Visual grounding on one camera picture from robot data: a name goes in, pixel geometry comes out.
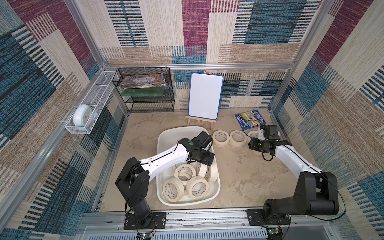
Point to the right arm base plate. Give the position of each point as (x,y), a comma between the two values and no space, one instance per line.
(257,217)

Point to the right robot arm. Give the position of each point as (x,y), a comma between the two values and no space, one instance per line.
(316,193)

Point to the upright tape roll right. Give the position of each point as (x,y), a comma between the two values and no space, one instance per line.
(212,172)

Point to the tape roll front left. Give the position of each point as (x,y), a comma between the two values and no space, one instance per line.
(173,190)

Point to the tape roll lower centre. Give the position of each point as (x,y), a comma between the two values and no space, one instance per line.
(184,173)

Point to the white plastic storage box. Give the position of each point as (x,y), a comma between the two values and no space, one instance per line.
(167,140)

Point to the upright tape roll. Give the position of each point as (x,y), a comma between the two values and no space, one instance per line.
(201,170)
(212,172)

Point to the white wire wall basket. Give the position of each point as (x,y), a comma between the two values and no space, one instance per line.
(96,97)

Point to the colourful book on shelf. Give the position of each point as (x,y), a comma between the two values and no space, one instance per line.
(143,81)

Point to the green book on shelf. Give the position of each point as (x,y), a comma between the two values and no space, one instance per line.
(143,92)

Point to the blue storey book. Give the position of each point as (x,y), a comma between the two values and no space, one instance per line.
(249,120)

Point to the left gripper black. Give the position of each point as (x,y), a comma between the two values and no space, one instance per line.
(209,158)

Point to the masking tape roll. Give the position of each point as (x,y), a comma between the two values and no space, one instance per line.
(238,139)
(221,138)
(253,134)

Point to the white round alarm clock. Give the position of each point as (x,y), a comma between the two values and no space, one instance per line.
(84,115)

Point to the tape roll front right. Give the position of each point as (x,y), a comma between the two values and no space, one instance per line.
(197,188)

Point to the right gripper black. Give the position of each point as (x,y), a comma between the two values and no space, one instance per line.
(270,132)

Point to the black wire mesh shelf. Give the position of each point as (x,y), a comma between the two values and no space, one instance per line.
(165,103)

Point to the white board blue frame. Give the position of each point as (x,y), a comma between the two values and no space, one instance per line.
(205,95)

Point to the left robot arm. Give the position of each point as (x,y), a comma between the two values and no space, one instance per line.
(133,181)

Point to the upright tape roll left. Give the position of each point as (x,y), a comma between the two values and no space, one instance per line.
(201,170)

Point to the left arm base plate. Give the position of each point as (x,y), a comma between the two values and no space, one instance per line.
(155,221)

